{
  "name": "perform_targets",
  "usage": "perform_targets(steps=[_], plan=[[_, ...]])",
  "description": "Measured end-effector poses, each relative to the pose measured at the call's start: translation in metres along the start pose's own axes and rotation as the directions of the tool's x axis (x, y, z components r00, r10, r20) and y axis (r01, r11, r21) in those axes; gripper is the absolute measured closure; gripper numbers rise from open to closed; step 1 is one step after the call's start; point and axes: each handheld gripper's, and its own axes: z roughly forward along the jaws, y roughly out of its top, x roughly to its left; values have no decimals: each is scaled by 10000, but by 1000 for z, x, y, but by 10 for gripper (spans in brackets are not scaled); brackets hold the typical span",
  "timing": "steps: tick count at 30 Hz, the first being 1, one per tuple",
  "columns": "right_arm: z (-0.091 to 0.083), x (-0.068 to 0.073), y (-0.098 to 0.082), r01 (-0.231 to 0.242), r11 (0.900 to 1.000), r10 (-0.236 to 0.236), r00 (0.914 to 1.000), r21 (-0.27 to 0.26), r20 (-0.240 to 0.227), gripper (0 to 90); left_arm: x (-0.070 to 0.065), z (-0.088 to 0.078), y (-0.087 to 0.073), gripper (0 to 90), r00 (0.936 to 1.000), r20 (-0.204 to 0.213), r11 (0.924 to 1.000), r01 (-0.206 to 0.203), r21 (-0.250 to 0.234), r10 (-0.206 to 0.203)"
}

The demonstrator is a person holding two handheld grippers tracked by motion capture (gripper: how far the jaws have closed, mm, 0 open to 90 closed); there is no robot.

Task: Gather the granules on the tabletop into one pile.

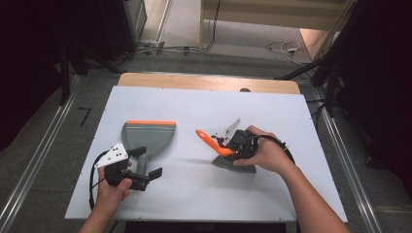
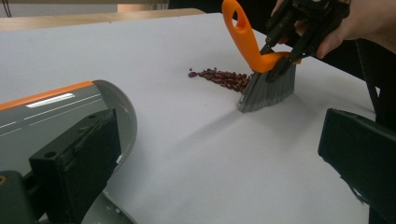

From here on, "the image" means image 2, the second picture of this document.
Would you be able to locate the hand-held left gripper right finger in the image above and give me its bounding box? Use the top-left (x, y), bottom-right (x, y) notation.
top-left (317, 107), bottom-right (396, 224)

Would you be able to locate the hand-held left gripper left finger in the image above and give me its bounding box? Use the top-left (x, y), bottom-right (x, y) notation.
top-left (28, 107), bottom-right (122, 224)

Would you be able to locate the grey brush with orange handle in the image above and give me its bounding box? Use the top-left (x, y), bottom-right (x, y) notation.
top-left (221, 0), bottom-right (297, 114)

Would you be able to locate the grey dustpan with orange edge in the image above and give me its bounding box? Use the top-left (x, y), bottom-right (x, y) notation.
top-left (0, 79), bottom-right (138, 224)

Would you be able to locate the pile of red beans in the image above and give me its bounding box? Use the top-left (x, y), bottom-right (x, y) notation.
top-left (188, 66), bottom-right (252, 93)

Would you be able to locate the white table cover board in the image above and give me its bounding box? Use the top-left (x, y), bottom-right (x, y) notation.
top-left (0, 12), bottom-right (377, 224)

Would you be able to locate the wooden table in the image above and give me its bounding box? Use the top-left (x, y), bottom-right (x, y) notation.
top-left (0, 7), bottom-right (205, 33)

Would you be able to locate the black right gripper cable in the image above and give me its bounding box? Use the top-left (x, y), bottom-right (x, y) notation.
top-left (354, 38), bottom-right (383, 124)

